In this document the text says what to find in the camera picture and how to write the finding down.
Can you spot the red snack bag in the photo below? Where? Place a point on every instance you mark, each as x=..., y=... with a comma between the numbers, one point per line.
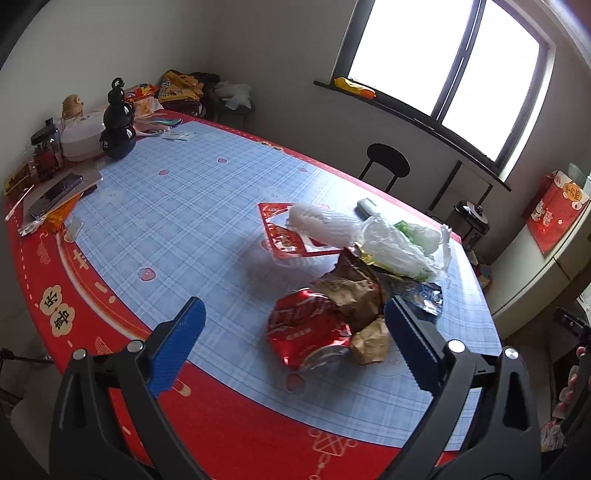
x=304, y=327

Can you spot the person's right hand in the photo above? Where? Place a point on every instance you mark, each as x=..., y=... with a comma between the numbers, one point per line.
x=572, y=381

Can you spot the grey glasses case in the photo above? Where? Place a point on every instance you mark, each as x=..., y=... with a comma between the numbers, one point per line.
x=368, y=207

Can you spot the orange snack packet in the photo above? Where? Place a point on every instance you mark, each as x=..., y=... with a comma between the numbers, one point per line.
x=53, y=220

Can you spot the black cooking pot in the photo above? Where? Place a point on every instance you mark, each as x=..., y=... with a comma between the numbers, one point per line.
x=473, y=224

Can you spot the blue plaid red-bordered tablecloth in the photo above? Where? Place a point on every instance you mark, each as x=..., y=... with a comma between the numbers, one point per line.
x=184, y=207

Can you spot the black window sill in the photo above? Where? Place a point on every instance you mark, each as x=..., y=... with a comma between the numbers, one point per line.
x=415, y=117

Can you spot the white foam fruit net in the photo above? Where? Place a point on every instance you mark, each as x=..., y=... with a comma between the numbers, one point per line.
x=323, y=224

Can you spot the yellow snack bags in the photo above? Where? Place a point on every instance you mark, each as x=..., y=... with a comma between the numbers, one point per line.
x=180, y=87

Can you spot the yellow cartoon bottle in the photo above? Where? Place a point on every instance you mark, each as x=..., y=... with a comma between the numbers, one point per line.
x=72, y=107

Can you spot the yellow and pink patterned packet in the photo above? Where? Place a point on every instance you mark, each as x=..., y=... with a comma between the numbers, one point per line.
x=147, y=106

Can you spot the dark jar with red contents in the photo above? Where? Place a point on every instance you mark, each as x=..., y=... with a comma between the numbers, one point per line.
x=46, y=152

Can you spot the crumpled brown paper bag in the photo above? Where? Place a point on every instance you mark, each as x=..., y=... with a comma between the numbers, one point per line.
x=355, y=290

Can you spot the pink and green cloth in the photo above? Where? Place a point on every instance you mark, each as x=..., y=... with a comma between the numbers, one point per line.
x=157, y=123

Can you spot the clear plastic wrapper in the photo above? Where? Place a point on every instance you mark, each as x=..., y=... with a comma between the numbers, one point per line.
x=74, y=228

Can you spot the white crumpled plastic bag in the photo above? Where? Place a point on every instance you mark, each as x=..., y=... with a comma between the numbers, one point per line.
x=234, y=94

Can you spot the white electric pot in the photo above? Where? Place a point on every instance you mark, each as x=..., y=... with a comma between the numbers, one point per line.
x=83, y=136

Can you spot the yellow packet on sill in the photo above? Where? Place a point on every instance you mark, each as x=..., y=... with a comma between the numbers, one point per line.
x=353, y=87

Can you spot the black-framed window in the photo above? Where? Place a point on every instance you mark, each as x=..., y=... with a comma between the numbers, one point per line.
x=415, y=55

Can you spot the black round stool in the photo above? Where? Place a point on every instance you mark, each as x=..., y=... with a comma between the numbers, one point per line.
x=388, y=159

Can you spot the small white sachet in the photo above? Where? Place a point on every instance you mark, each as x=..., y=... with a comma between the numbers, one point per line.
x=178, y=135

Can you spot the folded black metal frame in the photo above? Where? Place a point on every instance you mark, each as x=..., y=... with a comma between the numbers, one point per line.
x=457, y=184

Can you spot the red snack packet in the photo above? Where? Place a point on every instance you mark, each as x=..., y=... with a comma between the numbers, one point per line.
x=141, y=91

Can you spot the red gift bag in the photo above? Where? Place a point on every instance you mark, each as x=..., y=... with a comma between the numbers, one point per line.
x=556, y=212

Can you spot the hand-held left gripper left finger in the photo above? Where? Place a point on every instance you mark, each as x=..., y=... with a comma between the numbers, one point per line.
x=180, y=341

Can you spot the black smartphone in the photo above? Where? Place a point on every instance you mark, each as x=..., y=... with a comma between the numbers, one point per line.
x=55, y=194

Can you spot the blue foil wrapper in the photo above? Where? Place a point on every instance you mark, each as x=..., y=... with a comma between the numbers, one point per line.
x=427, y=297

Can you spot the colourful patterned bag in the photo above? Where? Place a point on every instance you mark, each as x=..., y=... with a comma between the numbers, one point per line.
x=551, y=434

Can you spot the black gourd-shaped bottle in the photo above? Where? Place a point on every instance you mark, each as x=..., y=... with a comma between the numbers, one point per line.
x=117, y=134

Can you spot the white cabinet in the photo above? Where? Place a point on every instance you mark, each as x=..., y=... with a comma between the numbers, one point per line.
x=531, y=277

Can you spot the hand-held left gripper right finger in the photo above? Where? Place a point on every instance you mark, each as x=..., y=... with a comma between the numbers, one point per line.
x=411, y=344

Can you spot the red plastic packaging sheet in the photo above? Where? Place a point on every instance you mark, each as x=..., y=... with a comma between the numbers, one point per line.
x=281, y=240

